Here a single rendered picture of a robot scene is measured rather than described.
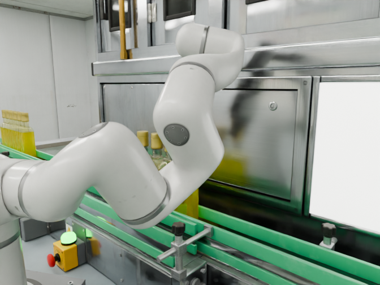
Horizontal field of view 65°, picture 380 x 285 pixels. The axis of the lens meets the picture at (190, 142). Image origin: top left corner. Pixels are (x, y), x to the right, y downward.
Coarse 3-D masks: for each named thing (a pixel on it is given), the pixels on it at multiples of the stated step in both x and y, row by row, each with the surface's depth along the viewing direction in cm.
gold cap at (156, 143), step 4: (156, 132) 88; (152, 136) 86; (156, 136) 86; (152, 140) 86; (156, 140) 86; (160, 140) 86; (152, 144) 87; (156, 144) 86; (160, 144) 87; (152, 148) 87; (156, 148) 86; (160, 148) 87
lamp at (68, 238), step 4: (68, 232) 92; (72, 232) 93; (64, 236) 90; (68, 236) 91; (72, 236) 91; (64, 240) 90; (68, 240) 90; (72, 240) 91; (76, 240) 93; (64, 244) 90; (68, 244) 90; (72, 244) 91
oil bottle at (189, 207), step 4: (196, 192) 81; (192, 196) 80; (196, 196) 82; (184, 200) 79; (188, 200) 79; (192, 200) 81; (196, 200) 82; (180, 204) 80; (184, 204) 79; (188, 204) 80; (192, 204) 81; (196, 204) 82; (176, 208) 81; (180, 208) 80; (184, 208) 79; (188, 208) 80; (192, 208) 81; (196, 208) 82; (180, 212) 80; (184, 212) 80; (188, 212) 80; (192, 212) 81; (196, 212) 83; (192, 216) 81; (196, 216) 83
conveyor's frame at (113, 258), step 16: (64, 224) 101; (80, 224) 93; (96, 240) 88; (112, 240) 83; (96, 256) 89; (112, 256) 83; (128, 256) 78; (144, 256) 75; (112, 272) 84; (128, 272) 79; (144, 272) 74; (160, 272) 70; (208, 272) 73; (224, 272) 69
